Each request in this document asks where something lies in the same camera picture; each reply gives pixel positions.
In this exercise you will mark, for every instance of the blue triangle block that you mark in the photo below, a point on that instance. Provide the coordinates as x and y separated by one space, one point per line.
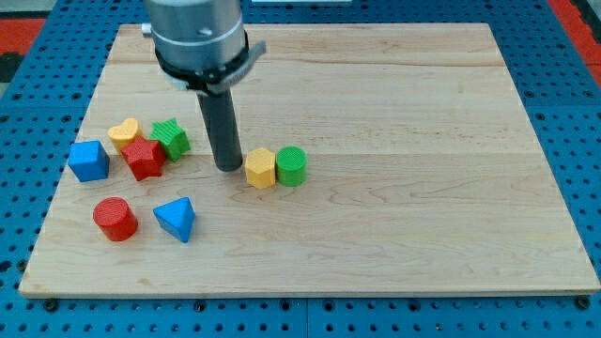
176 218

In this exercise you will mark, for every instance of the yellow heart block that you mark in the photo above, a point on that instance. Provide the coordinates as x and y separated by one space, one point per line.
123 134

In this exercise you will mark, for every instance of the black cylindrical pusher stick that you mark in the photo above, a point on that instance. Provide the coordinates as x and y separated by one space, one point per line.
221 125

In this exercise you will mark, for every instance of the blue cube block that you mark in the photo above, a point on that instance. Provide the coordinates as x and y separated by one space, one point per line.
89 161

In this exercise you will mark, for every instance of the red cylinder block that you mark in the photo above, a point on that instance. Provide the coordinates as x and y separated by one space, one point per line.
115 219

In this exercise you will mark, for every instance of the green star block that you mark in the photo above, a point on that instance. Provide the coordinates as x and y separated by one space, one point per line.
172 137

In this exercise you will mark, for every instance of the green cylinder block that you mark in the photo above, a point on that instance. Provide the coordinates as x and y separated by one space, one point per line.
291 162

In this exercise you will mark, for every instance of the yellow hexagon block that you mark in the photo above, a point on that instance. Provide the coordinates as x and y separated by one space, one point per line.
260 168

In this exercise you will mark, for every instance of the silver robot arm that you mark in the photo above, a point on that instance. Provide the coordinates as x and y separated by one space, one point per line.
202 43

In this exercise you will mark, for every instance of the wooden board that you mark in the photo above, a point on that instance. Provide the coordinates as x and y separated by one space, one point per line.
425 178

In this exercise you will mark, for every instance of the red star block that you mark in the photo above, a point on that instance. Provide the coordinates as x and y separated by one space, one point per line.
144 157

